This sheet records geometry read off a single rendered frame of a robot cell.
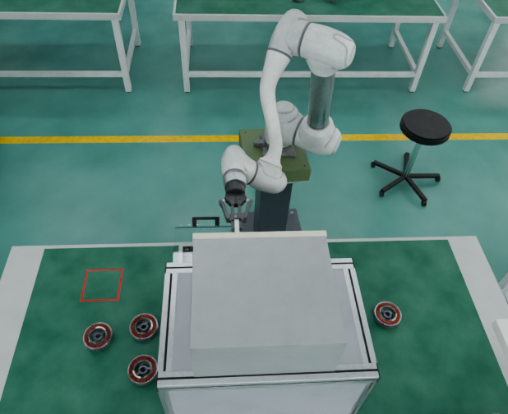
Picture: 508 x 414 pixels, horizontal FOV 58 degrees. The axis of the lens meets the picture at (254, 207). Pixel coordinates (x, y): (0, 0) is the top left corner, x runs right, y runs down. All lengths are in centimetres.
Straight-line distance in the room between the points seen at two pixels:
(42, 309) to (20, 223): 145
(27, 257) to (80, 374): 64
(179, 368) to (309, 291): 46
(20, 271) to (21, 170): 170
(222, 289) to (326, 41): 99
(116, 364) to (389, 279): 121
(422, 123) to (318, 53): 165
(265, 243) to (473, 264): 120
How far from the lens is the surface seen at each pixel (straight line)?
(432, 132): 332
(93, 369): 196
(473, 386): 208
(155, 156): 372
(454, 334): 215
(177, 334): 155
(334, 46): 183
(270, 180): 187
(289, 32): 188
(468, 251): 243
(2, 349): 212
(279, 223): 287
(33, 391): 200
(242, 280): 140
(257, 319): 134
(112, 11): 403
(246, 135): 257
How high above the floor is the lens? 251
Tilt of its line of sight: 49 degrees down
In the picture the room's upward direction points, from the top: 3 degrees clockwise
